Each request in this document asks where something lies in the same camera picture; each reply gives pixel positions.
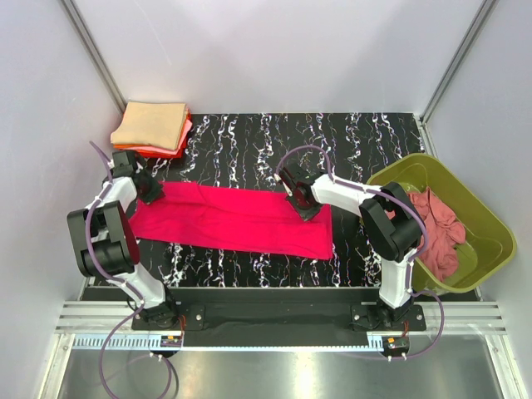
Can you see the aluminium frame post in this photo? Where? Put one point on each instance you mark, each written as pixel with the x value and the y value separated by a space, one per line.
pixel 74 16
pixel 473 31

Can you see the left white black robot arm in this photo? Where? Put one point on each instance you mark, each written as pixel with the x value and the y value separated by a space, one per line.
pixel 104 243

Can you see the black marble pattern mat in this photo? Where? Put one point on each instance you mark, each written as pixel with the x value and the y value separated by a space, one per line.
pixel 241 151

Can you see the folded red orange t shirts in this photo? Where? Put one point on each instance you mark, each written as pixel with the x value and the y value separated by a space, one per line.
pixel 149 151

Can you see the folded beige t shirt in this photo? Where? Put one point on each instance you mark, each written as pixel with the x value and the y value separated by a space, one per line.
pixel 154 124

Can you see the left aluminium frame post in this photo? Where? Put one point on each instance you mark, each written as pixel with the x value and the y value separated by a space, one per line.
pixel 74 16

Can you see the aluminium rail front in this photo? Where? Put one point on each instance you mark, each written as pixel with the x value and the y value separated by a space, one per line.
pixel 455 317

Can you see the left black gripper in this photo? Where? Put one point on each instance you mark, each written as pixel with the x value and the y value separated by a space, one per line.
pixel 150 192

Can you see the right aluminium frame post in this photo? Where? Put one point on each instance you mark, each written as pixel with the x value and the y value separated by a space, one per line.
pixel 473 31

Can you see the white slotted cable duct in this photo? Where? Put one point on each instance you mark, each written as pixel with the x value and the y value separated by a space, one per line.
pixel 354 342

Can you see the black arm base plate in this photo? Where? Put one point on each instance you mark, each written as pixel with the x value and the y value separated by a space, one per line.
pixel 260 307

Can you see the bright pink t shirt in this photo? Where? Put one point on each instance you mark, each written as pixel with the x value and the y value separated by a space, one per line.
pixel 233 219

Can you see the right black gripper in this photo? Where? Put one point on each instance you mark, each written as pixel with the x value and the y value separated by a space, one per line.
pixel 304 209

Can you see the dusty pink crumpled t shirt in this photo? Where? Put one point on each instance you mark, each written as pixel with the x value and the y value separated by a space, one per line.
pixel 444 230

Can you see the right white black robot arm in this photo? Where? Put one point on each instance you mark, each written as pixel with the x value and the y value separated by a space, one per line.
pixel 391 223

